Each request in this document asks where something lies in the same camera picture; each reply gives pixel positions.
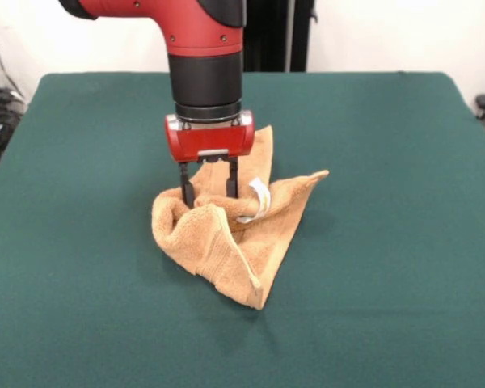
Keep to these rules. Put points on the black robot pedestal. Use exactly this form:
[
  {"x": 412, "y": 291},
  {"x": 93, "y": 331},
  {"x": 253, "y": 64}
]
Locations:
[{"x": 275, "y": 36}]

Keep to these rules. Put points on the tan terry towel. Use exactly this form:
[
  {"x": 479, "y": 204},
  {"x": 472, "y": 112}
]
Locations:
[{"x": 234, "y": 250}]

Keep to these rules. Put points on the dark green table cloth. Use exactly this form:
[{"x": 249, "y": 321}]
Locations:
[{"x": 105, "y": 262}]

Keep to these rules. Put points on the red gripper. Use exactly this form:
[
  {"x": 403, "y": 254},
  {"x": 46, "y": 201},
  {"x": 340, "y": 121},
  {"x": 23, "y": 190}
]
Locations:
[{"x": 210, "y": 143}]

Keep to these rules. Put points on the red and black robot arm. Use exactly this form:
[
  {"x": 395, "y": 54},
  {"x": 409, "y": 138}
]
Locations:
[{"x": 206, "y": 72}]

